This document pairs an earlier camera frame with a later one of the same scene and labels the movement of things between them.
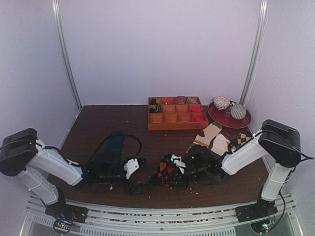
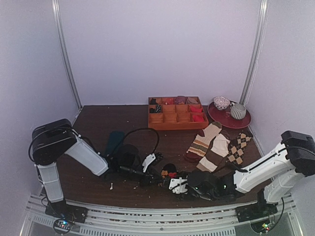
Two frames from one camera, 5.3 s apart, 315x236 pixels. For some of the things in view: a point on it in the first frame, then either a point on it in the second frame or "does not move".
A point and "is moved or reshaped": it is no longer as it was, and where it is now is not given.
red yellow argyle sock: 165,170 is moved or reshaped
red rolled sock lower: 198,118 does not move
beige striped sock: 210,132 does not move
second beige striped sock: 220,145 does not move
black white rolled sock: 157,109 does not move
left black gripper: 141,187 to 147,181
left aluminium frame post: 55,6 does not move
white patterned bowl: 221,103 does not move
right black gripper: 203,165 to 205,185
